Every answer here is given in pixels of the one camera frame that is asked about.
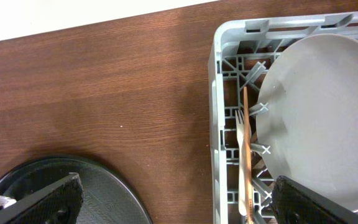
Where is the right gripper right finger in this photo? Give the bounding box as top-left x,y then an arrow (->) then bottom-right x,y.
271,175 -> 358,224

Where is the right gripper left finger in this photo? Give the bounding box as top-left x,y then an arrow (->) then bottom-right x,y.
0,173 -> 84,224

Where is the wooden chopstick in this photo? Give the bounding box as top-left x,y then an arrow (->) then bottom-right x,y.
243,86 -> 254,224

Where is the grey plate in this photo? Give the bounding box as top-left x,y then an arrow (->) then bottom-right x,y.
256,34 -> 358,212

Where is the white plastic fork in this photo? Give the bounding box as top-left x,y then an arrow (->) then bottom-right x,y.
235,110 -> 247,216

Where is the grey dishwasher rack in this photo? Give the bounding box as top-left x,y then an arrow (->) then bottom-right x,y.
208,11 -> 358,223

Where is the round black tray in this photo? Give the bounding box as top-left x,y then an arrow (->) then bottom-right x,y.
0,156 -> 152,224

